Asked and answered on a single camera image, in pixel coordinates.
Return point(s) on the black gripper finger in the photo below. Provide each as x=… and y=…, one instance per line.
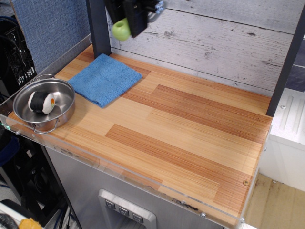
x=115, y=10
x=137, y=17

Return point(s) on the green handled grey spatula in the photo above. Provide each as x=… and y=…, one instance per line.
x=155, y=8

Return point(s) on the blue folded towel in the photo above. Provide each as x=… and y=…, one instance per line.
x=104, y=80

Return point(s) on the blue fabric panel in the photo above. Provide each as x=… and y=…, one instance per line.
x=56, y=31

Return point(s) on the stainless steel pot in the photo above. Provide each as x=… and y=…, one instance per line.
x=64, y=95

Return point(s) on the black plastic crate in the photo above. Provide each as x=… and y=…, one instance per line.
x=16, y=64

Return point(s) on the plush sushi roll toy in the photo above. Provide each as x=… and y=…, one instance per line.
x=41, y=102

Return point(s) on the clear acrylic table guard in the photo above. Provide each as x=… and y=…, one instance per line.
x=197, y=153

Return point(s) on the silver dispenser button panel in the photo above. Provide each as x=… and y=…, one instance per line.
x=119, y=212

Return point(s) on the white toy sink counter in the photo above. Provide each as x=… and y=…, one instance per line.
x=283, y=156

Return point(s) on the yellow object bottom left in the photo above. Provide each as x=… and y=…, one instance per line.
x=29, y=224

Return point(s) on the dark grey left post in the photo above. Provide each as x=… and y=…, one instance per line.
x=99, y=27

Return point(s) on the dark grey post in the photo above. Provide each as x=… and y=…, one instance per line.
x=99, y=27
x=287, y=66

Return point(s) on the dark grey right post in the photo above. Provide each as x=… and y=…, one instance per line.
x=287, y=66

